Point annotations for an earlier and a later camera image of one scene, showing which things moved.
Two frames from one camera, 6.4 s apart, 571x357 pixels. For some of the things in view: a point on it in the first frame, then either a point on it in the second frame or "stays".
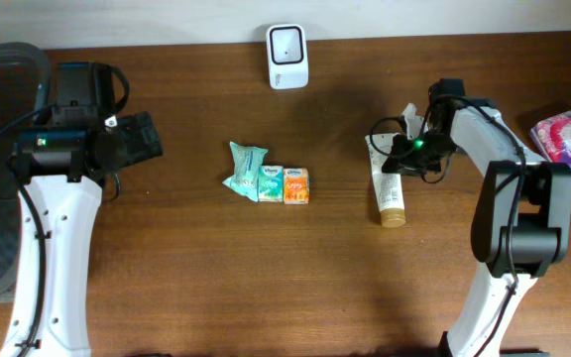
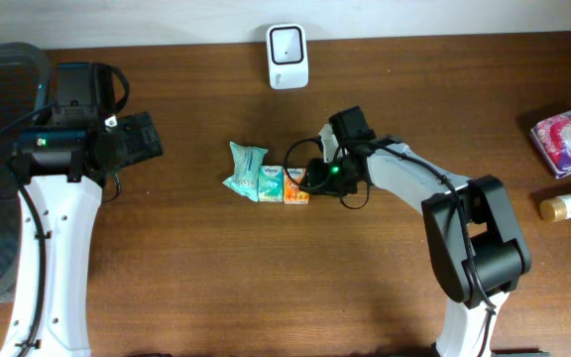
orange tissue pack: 296,185 stays
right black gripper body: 422,150 → 320,172
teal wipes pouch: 245,177 stays
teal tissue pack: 271,183 stays
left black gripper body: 137,143 stays
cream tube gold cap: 388,185 → 558,209
